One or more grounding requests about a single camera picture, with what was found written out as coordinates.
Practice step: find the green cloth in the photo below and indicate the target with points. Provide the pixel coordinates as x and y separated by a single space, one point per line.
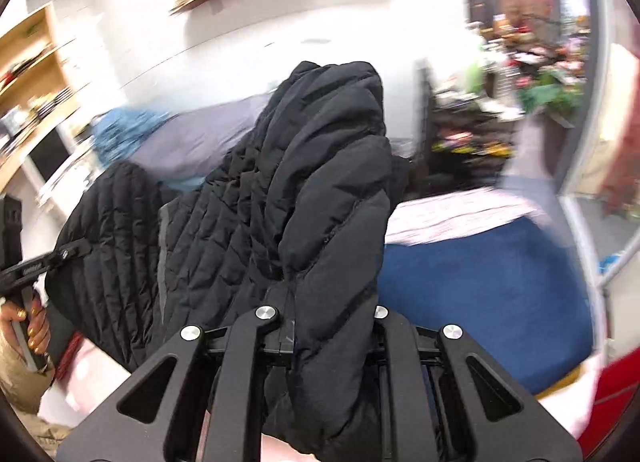
550 91

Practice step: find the black quilted jacket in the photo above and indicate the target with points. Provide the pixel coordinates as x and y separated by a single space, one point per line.
320 192

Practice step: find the black shelving unit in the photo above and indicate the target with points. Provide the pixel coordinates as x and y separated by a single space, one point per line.
465 131

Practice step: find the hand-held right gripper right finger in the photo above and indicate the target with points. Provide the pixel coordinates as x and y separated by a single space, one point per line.
400 367

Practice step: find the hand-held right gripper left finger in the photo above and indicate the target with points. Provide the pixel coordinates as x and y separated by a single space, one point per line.
242 372

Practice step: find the blue knit cloth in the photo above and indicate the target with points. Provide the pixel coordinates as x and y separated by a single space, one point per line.
125 131

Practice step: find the person's left hand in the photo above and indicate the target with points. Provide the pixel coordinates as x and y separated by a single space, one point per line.
40 332

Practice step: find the grey metal frame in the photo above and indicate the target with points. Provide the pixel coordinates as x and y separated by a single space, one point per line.
597 91

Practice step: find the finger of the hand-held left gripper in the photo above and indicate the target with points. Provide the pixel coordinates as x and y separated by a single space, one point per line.
50 262

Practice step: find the wooden bookcase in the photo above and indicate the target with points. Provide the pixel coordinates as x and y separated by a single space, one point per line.
55 41

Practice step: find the grey pillow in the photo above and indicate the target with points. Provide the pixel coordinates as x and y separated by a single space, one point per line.
200 141

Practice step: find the white patterned sheet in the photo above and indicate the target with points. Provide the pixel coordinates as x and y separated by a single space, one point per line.
450 217

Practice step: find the blue cloth at right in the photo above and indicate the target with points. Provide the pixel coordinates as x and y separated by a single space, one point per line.
480 292

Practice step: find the person's left forearm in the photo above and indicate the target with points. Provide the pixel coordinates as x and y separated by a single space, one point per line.
17 382

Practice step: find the red floral cloth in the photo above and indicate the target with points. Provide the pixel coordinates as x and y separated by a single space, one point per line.
72 349

